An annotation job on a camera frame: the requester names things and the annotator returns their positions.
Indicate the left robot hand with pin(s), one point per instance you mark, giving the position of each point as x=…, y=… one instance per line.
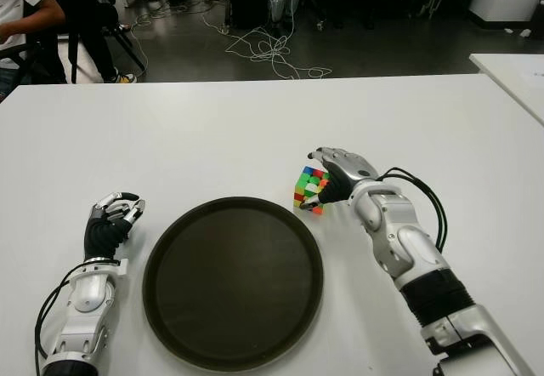
x=102, y=235

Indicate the black tripod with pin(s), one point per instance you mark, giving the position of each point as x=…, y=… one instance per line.
x=127, y=44

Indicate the black office chair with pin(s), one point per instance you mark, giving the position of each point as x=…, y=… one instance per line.
x=47, y=61

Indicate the white side table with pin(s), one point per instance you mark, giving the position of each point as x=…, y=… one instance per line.
x=510, y=78

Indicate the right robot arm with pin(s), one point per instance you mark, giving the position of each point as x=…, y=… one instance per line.
x=408, y=248

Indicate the dark brown round plate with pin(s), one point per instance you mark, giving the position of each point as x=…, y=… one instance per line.
x=231, y=282

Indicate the multicoloured Rubik's cube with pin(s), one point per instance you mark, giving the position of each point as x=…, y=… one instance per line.
x=308, y=182

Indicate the standing person black trousers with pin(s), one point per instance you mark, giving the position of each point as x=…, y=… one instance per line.
x=95, y=44

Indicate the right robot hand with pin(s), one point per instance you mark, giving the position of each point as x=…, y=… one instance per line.
x=348, y=172

